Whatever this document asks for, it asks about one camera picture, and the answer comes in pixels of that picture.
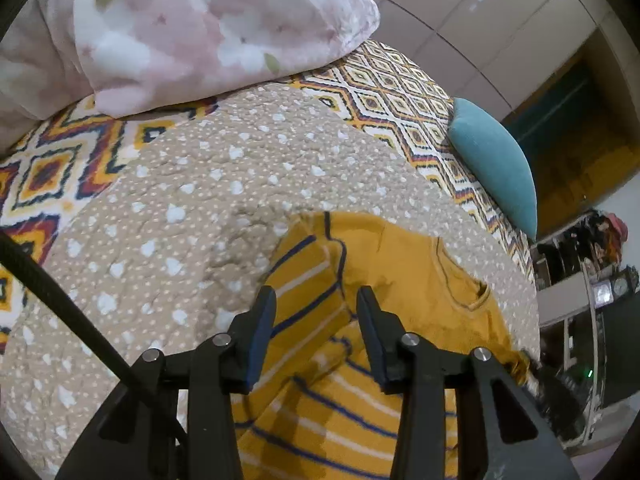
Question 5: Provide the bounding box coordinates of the dark mantel clock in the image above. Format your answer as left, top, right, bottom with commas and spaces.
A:
612, 266, 640, 297

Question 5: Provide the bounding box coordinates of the yellow wooden door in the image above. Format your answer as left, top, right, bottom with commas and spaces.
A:
502, 30, 640, 241

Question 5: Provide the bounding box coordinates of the glossy beige wardrobe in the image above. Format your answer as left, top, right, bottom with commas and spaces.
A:
320, 0, 616, 126

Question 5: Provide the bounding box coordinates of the cluttered clothes rack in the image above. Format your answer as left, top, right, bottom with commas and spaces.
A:
530, 210, 631, 291

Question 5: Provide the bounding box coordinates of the yellow striped knit sweater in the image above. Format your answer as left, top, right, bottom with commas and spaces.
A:
230, 210, 536, 480

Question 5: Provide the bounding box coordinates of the pink floral comforter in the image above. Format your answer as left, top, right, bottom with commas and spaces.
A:
0, 0, 382, 156

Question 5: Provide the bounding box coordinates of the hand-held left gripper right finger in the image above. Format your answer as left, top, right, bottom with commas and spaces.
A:
356, 285, 581, 480

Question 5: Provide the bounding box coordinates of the white shelf unit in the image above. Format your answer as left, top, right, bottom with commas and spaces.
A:
537, 260, 640, 451

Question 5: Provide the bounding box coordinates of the beige quilted dotted blanket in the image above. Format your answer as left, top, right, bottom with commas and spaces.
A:
0, 82, 543, 480

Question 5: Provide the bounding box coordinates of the black cable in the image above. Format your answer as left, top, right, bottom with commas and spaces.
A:
0, 230, 191, 466

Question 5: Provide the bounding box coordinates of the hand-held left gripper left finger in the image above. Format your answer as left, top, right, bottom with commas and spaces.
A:
55, 285, 278, 480

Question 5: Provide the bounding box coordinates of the diamond patterned bedsheet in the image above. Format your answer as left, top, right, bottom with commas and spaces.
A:
0, 40, 536, 356

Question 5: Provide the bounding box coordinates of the teal pillow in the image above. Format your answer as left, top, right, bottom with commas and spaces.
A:
446, 97, 540, 243

